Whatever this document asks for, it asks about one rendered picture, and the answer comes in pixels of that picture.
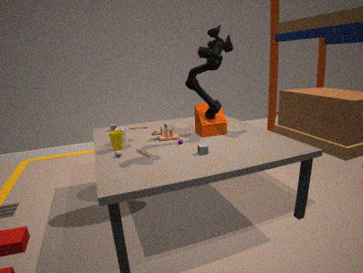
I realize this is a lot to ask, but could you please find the white paper cup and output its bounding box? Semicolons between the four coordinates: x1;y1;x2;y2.
115;128;128;144

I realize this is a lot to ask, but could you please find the yellow cup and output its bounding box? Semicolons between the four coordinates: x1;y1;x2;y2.
109;130;124;151

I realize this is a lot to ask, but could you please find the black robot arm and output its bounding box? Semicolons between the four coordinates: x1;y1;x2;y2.
185;40;223;119

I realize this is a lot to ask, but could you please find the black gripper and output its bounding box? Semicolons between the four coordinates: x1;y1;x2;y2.
208;25;233;53

